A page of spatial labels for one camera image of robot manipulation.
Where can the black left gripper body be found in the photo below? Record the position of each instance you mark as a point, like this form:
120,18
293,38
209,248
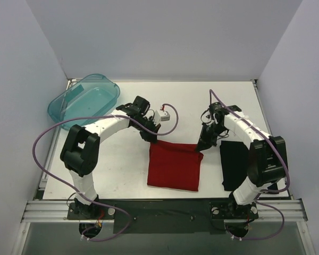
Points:
148,131

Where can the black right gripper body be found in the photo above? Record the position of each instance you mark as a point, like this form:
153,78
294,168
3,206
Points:
206,135

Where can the red t shirt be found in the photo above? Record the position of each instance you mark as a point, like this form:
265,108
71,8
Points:
174,166

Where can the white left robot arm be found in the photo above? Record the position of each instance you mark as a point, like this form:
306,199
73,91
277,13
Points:
81,149

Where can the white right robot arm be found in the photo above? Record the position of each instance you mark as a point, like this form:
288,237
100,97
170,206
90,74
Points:
233,119

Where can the folded black t shirt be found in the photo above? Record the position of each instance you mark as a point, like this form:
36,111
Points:
234,164

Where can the teal plastic bin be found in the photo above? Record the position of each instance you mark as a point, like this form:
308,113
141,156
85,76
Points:
94,95

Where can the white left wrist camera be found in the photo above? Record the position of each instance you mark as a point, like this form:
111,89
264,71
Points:
160,115

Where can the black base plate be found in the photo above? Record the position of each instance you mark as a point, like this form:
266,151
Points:
173,216

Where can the aluminium frame rail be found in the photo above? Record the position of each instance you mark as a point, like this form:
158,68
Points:
46,212

